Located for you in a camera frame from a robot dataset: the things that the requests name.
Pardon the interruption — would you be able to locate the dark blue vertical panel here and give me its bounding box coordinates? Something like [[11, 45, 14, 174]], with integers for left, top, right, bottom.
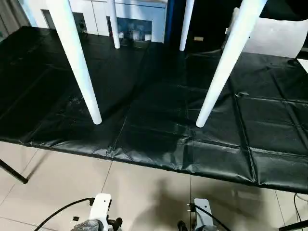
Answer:
[[166, 0, 177, 44]]

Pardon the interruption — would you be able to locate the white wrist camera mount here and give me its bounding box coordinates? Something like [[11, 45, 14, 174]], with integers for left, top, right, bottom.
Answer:
[[88, 192, 113, 231], [189, 198, 214, 231]]

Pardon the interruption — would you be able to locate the white cabinet with glass doors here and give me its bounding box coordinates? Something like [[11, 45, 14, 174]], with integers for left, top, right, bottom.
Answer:
[[39, 0, 168, 44]]

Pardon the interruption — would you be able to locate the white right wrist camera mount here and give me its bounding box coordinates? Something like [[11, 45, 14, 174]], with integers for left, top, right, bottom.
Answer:
[[189, 198, 214, 231]]

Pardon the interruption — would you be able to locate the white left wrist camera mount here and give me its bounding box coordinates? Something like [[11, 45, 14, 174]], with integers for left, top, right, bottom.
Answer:
[[88, 192, 113, 231]]

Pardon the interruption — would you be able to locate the black mat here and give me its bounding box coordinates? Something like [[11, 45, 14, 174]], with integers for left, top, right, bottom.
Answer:
[[0, 26, 308, 193]]

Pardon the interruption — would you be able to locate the brown curtain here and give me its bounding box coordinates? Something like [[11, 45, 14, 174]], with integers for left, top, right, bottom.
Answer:
[[0, 0, 25, 40]]

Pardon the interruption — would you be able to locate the black metal frame bar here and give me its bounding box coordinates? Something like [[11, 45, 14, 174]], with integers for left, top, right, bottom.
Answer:
[[0, 158, 29, 185], [279, 220, 308, 231]]

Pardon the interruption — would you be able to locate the thin grey floor cable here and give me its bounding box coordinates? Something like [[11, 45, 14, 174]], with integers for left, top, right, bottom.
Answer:
[[293, 192, 308, 223]]

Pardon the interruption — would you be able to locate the grey cushion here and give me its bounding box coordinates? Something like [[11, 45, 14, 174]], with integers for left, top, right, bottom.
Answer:
[[224, 7, 306, 59]]

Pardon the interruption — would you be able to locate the white flat panel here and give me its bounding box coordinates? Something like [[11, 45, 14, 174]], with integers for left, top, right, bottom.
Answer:
[[296, 58, 308, 73]]

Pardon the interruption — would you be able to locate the white plastic table leg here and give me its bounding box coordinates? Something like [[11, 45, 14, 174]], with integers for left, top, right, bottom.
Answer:
[[107, 0, 121, 50], [179, 0, 195, 52], [45, 0, 103, 125], [195, 0, 268, 128]]

